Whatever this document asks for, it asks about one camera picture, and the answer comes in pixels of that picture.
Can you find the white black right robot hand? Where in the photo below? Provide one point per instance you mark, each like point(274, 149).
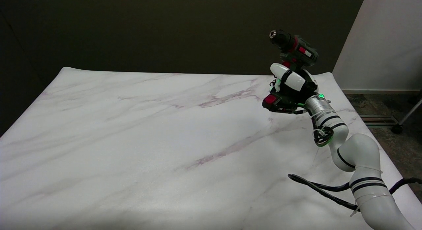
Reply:
point(293, 80)

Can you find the grey leg with black caster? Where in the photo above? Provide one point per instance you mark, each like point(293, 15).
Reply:
point(408, 114)

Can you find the metal floor vent grille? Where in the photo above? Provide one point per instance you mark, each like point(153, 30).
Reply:
point(379, 120)

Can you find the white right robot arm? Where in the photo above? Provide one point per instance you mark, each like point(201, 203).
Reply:
point(361, 154)

